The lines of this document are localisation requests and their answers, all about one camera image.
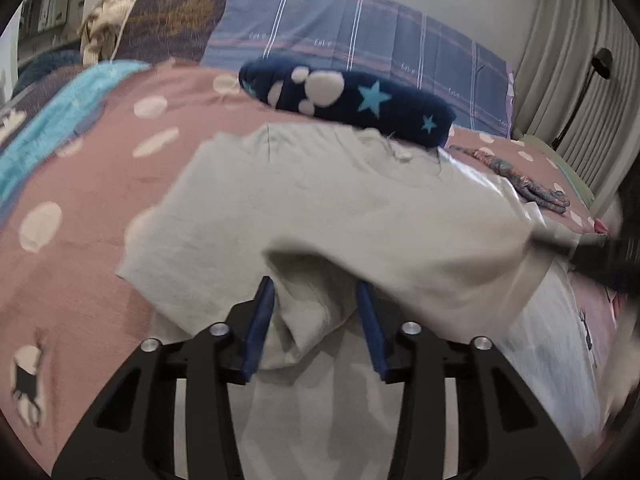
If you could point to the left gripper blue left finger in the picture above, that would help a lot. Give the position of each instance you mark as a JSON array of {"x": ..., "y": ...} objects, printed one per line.
[{"x": 128, "y": 431}]

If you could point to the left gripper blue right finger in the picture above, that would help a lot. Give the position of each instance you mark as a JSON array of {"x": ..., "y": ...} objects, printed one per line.
[{"x": 504, "y": 432}]

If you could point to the pink polka-dot deer bedspread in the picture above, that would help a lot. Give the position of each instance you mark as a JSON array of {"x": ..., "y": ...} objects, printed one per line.
[{"x": 68, "y": 321}]

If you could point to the blue plaid pillow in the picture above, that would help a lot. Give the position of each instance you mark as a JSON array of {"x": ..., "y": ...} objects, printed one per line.
[{"x": 381, "y": 37}]

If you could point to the folded floral teal garment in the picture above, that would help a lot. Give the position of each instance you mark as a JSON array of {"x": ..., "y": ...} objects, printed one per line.
[{"x": 531, "y": 191}]

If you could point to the dark brown tree-print pillow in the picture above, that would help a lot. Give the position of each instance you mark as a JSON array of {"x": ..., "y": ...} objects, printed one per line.
[{"x": 155, "y": 30}]

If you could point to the light grey long-sleeve shirt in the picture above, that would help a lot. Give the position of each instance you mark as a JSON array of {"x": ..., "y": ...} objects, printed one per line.
[{"x": 319, "y": 208}]

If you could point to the navy star fleece garment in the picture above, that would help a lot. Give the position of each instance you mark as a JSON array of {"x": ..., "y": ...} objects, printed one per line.
[{"x": 356, "y": 99}]

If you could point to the grey pleated curtain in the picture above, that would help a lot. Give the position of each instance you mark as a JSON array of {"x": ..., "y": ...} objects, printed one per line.
[{"x": 603, "y": 141}]

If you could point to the beige crumpled cloth pile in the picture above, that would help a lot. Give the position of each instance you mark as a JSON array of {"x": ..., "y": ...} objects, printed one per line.
[{"x": 101, "y": 28}]

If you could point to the black floor lamp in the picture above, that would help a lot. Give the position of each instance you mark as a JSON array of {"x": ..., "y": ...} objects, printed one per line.
[{"x": 601, "y": 64}]

